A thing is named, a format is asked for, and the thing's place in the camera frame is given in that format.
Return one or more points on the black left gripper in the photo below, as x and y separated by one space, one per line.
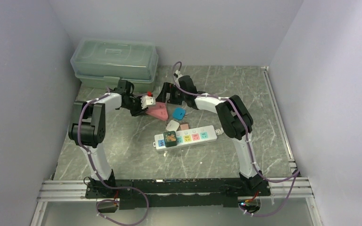
139 111

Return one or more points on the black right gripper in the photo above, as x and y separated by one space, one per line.
170 88

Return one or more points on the blue plug adapter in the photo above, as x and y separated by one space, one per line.
179 113

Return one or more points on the pink triangular power strip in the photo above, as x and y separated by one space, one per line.
158 111

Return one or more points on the dark green cube socket adapter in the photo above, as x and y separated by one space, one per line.
170 139

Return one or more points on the white multicolour power strip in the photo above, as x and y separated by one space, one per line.
185 138

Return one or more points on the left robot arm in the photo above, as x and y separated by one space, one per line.
87 126

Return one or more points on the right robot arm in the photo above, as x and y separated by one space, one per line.
234 118

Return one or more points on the white flat plug adapter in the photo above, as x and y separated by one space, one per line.
172 125

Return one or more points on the small pink charger plug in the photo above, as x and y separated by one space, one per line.
184 126

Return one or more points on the green plastic storage box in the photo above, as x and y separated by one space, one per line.
100 63

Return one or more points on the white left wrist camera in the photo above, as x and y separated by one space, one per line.
147 100

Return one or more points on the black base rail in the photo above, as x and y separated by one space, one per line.
140 193

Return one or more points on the aluminium frame rail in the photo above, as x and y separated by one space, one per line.
292 186

